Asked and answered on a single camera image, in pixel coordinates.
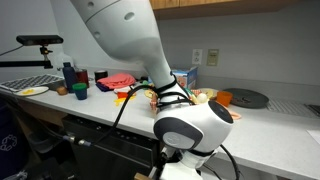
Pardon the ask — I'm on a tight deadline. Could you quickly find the orange plastic cup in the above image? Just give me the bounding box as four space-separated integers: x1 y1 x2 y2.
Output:
216 90 234 108

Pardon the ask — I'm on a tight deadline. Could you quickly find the black trash bin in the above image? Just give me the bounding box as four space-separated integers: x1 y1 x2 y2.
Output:
28 128 68 154

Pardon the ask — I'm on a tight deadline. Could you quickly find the dark blue bottle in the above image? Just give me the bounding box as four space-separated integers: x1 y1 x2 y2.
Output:
62 61 78 94

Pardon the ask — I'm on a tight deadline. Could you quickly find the black cup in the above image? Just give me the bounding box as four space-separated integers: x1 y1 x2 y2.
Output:
94 70 109 83

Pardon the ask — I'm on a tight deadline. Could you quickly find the dark grey round plate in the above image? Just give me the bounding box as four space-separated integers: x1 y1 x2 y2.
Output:
223 87 270 109

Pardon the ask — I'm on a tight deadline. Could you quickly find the wooden wall cabinet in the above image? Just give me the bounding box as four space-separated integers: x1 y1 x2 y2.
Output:
149 0 301 20

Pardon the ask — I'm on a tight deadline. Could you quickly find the blue recycling bin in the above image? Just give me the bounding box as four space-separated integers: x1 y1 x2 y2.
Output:
0 99 21 178

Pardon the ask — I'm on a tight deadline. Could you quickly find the red checkered toy basket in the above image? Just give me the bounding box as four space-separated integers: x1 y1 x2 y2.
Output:
149 88 203 113

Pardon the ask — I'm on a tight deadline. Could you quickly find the beige wall switch plate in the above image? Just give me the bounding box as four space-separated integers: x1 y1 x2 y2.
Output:
206 48 220 67

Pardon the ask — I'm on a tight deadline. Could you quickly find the yellow toy fry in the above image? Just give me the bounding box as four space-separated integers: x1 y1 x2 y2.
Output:
113 96 136 107

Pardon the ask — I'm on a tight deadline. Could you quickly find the white plate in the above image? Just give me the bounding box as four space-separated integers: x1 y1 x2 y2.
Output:
16 85 50 97

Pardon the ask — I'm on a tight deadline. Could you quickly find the red folded cloth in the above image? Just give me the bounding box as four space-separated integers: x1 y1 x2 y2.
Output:
96 72 137 90

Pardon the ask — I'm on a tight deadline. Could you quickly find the cream toy plate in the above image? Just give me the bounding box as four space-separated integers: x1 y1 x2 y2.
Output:
199 87 219 100

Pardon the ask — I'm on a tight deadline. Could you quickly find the blue toy food box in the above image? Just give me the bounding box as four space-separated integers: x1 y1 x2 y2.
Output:
171 65 199 90

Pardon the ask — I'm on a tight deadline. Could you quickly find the toy watermelon slice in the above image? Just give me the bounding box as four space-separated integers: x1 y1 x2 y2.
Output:
183 87 195 98

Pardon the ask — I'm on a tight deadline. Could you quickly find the dark red mug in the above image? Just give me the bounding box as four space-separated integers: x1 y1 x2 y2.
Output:
75 68 90 88

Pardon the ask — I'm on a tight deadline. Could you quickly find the black stereo camera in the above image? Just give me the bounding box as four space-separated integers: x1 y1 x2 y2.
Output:
15 34 64 47

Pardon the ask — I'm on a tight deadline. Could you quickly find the black dishwasher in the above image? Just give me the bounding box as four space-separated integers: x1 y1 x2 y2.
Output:
62 114 161 180

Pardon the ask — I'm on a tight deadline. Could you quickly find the white toy egg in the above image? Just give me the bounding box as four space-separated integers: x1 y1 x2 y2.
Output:
196 92 208 104

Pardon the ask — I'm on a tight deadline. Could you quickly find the dark blue cloth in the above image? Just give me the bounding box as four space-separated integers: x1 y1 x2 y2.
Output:
95 82 111 93

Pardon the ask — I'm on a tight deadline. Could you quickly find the grey grid drying tray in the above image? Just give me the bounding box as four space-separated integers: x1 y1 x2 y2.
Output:
0 73 66 93

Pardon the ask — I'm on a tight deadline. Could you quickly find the red toy fries carton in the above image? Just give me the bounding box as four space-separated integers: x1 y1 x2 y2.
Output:
113 87 138 100

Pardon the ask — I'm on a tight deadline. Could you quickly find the white wall outlet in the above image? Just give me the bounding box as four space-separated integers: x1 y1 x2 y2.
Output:
191 48 203 66

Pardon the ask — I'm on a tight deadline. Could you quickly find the brown toy ball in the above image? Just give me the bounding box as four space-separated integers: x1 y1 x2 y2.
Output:
55 85 69 96

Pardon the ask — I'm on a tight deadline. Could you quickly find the blue cup green lid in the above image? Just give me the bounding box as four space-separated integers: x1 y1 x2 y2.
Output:
71 82 88 101

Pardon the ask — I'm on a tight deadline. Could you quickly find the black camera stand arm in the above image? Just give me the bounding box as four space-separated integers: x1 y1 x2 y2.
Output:
0 45 54 70

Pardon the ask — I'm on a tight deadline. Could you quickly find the white paper sheet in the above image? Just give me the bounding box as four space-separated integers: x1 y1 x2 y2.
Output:
306 129 320 146

